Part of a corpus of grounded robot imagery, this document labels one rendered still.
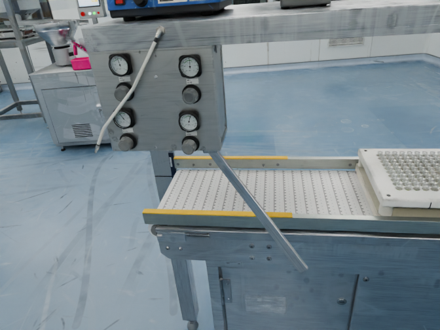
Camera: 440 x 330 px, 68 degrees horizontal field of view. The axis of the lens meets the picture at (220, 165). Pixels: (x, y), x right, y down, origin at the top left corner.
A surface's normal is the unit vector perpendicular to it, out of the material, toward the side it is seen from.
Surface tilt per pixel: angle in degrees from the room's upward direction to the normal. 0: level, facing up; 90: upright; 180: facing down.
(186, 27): 90
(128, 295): 0
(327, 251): 90
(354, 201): 0
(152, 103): 90
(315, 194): 0
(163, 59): 90
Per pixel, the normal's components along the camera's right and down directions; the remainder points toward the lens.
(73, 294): -0.07, -0.88
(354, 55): 0.00, 0.47
